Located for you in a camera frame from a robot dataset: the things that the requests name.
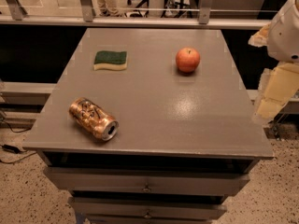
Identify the grey drawer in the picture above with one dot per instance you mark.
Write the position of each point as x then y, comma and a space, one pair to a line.
148, 182
146, 209

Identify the black office chair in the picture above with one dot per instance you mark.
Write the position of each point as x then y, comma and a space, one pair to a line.
141, 0

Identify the top grey drawer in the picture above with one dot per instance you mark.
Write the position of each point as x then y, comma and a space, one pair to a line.
148, 182

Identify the red apple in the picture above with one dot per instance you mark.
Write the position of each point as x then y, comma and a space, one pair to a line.
187, 60

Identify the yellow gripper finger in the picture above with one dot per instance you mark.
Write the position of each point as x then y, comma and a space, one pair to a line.
260, 38

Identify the person legs beige trousers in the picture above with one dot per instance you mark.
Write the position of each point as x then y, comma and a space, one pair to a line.
108, 8

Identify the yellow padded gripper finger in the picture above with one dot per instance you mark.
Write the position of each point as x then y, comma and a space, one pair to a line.
276, 87

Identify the grey drawer cabinet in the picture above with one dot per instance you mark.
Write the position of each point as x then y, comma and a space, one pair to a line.
169, 121

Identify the metal railing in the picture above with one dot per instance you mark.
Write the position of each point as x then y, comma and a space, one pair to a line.
38, 12

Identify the gold soda can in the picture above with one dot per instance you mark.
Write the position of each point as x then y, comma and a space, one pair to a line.
93, 119

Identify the green and yellow sponge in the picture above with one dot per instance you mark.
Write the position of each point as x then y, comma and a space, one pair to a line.
110, 60

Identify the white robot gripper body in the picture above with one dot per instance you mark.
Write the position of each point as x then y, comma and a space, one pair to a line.
285, 36

